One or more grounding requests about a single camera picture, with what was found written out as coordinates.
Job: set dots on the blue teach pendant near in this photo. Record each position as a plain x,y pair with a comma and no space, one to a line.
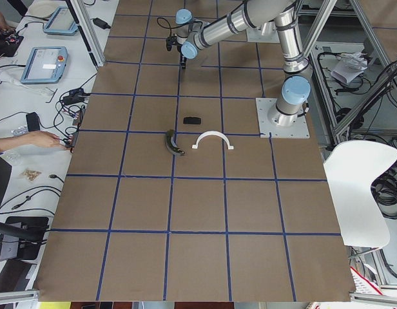
45,65

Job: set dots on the blue teach pendant far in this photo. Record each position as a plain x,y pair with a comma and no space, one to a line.
61,23

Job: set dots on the black brake pad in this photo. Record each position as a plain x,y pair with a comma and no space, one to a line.
192,121

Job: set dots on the white curved plastic bracket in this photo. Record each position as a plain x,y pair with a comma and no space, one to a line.
212,134

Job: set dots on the aluminium frame post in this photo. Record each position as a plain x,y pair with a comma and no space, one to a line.
87,32

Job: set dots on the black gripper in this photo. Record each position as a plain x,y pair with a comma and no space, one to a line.
183,60

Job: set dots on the person's hand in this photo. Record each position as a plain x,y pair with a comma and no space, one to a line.
43,139

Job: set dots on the white plastic chair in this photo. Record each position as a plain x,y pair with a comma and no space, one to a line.
350,170

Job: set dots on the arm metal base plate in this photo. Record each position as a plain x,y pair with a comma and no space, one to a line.
273,124

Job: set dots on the olive green brake shoe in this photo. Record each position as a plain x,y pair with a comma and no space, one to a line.
171,145

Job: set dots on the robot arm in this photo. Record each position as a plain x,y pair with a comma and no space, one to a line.
190,35

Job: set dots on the blue teach pendant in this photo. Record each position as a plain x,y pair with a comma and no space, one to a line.
45,65
61,23

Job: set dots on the black power adapter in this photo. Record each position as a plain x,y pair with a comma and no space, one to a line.
101,23

